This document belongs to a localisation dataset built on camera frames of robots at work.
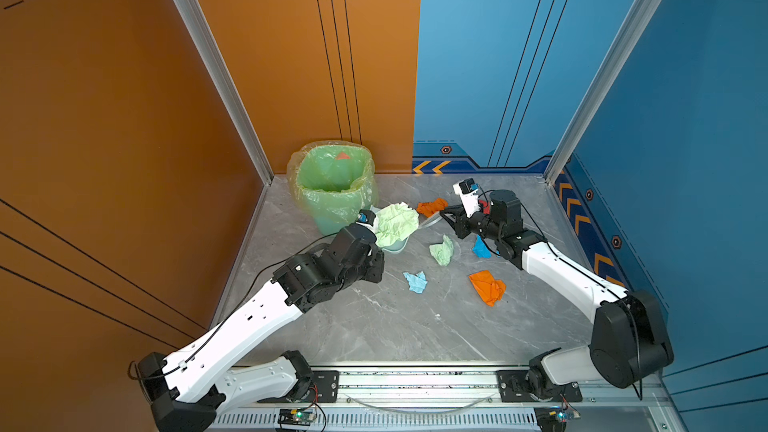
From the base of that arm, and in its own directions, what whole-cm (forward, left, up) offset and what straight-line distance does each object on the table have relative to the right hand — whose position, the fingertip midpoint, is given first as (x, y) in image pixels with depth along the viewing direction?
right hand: (442, 211), depth 83 cm
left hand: (-15, +16, +4) cm, 23 cm away
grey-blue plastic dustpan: (-15, +14, +5) cm, 21 cm away
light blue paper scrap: (-12, +7, -20) cm, 24 cm away
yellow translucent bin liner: (+14, +44, +5) cm, 47 cm away
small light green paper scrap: (-3, -1, -17) cm, 18 cm away
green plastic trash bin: (+21, +35, -10) cm, 42 cm away
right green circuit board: (-45, -24, -24) cm, 57 cm away
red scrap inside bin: (+22, +31, +2) cm, 38 cm away
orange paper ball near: (-14, -15, -20) cm, 29 cm away
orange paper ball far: (+17, 0, -19) cm, 26 cm away
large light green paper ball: (-8, +13, +5) cm, 16 cm away
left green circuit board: (-45, +37, -22) cm, 62 cm away
